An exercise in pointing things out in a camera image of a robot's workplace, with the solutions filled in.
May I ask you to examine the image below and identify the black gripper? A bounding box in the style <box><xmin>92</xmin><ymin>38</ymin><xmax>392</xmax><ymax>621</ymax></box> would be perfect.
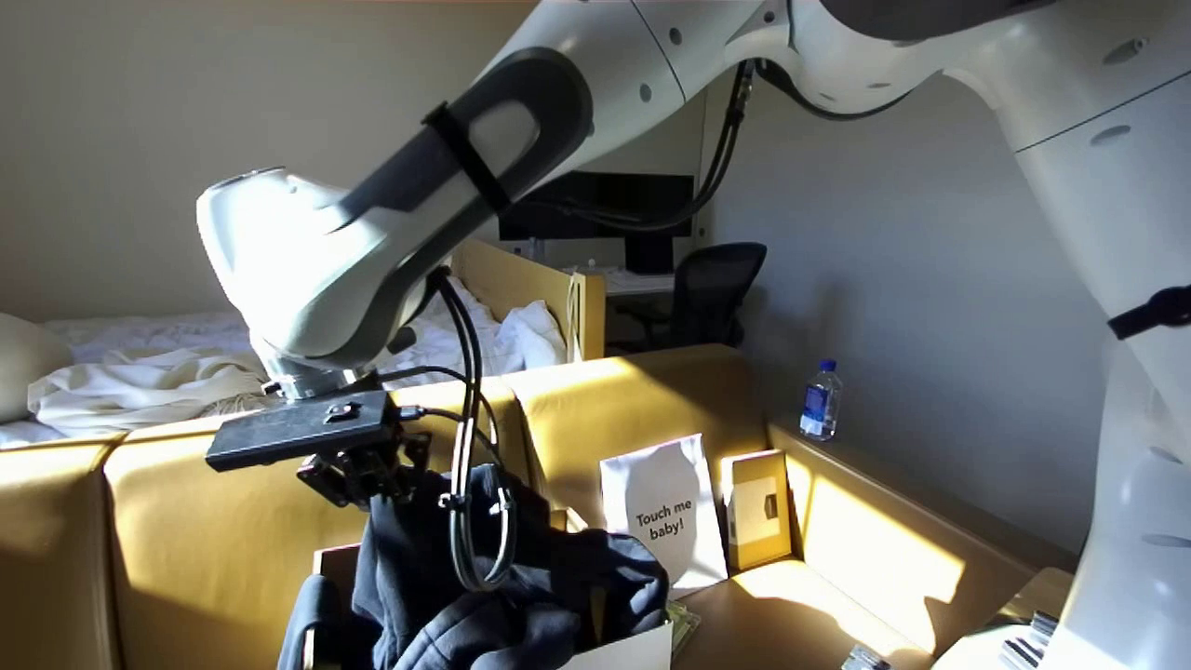
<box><xmin>295</xmin><ymin>423</ymin><xmax>439</xmax><ymax>510</ymax></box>

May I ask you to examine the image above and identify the black jersey with white trim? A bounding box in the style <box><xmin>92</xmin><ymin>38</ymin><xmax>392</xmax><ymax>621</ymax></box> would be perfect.
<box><xmin>272</xmin><ymin>462</ymin><xmax>673</xmax><ymax>670</ymax></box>

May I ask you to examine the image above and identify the small cardboard box with hole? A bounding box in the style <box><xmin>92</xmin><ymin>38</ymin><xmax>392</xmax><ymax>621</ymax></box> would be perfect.
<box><xmin>719</xmin><ymin>448</ymin><xmax>797</xmax><ymax>572</ymax></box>

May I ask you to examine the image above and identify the large cardboard panel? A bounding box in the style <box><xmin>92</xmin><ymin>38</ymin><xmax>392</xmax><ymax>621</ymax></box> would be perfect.
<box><xmin>508</xmin><ymin>341</ymin><xmax>776</xmax><ymax>525</ymax></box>
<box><xmin>0</xmin><ymin>434</ymin><xmax>122</xmax><ymax>670</ymax></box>
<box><xmin>102</xmin><ymin>374</ymin><xmax>540</xmax><ymax>670</ymax></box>

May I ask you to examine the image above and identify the crumpled white bed sheet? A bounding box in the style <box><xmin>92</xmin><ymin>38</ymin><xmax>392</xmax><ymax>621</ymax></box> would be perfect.
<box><xmin>21</xmin><ymin>276</ymin><xmax>571</xmax><ymax>443</ymax></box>

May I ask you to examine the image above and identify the wooden bed footboard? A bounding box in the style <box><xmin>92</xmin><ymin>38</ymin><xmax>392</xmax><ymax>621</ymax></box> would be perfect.
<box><xmin>447</xmin><ymin>233</ymin><xmax>612</xmax><ymax>366</ymax></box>

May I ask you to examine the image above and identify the white printed paper bag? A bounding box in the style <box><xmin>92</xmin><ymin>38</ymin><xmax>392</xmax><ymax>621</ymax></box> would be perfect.
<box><xmin>599</xmin><ymin>430</ymin><xmax>735</xmax><ymax>601</ymax></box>

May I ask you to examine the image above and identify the white desk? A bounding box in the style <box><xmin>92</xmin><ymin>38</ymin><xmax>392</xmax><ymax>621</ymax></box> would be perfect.
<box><xmin>501</xmin><ymin>230</ymin><xmax>683</xmax><ymax>302</ymax></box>

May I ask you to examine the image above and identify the beige pillow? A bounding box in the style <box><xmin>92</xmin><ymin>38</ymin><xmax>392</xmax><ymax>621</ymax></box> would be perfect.
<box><xmin>0</xmin><ymin>309</ymin><xmax>77</xmax><ymax>427</ymax></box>

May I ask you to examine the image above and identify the black computer monitor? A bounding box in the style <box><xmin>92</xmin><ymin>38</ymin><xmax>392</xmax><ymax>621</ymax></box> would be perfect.
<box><xmin>494</xmin><ymin>168</ymin><xmax>699</xmax><ymax>276</ymax></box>

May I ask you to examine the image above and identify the black office chair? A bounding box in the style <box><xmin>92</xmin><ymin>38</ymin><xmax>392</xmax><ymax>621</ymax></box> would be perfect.
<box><xmin>668</xmin><ymin>239</ymin><xmax>769</xmax><ymax>355</ymax></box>

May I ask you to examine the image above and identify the clear plastic water bottle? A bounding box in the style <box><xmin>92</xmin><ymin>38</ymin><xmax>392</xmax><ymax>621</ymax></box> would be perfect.
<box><xmin>797</xmin><ymin>358</ymin><xmax>845</xmax><ymax>448</ymax></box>

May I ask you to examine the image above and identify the long low cardboard panel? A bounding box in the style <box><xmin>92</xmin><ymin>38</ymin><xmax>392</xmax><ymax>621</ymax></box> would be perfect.
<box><xmin>762</xmin><ymin>422</ymin><xmax>1081</xmax><ymax>670</ymax></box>

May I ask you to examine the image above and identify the black white striped object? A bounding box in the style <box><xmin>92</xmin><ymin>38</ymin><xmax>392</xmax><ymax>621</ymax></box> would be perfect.
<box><xmin>993</xmin><ymin>625</ymin><xmax>1061</xmax><ymax>670</ymax></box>

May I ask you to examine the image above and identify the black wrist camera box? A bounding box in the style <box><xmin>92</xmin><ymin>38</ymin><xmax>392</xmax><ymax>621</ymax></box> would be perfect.
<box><xmin>202</xmin><ymin>383</ymin><xmax>407</xmax><ymax>476</ymax></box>

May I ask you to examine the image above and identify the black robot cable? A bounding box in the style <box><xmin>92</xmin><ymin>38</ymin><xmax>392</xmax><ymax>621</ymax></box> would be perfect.
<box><xmin>367</xmin><ymin>57</ymin><xmax>762</xmax><ymax>595</ymax></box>

